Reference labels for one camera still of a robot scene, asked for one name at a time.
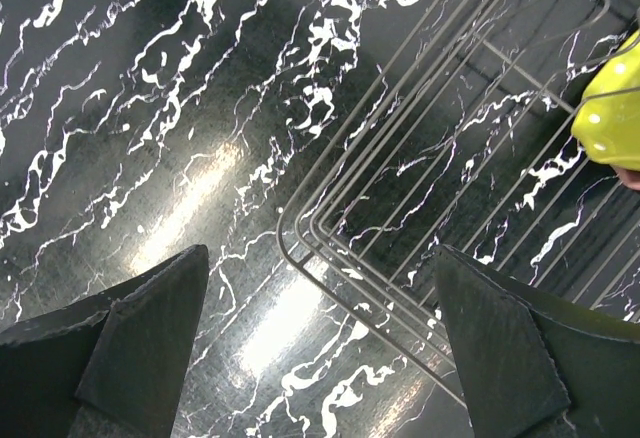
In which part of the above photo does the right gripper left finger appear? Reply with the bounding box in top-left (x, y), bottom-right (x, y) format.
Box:
top-left (1, 245), bottom-right (209, 437)

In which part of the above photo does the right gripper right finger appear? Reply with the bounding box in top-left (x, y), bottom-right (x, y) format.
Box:
top-left (434, 245), bottom-right (639, 437)

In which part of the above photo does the pink dotted plate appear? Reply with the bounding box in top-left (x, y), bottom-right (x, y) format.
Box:
top-left (613, 166), bottom-right (640, 191)

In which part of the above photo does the black wire dish rack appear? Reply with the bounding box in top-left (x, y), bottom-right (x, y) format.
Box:
top-left (277, 0), bottom-right (639, 400)

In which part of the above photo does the green dotted plate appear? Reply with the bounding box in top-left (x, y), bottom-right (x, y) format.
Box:
top-left (571, 32), bottom-right (639, 171)

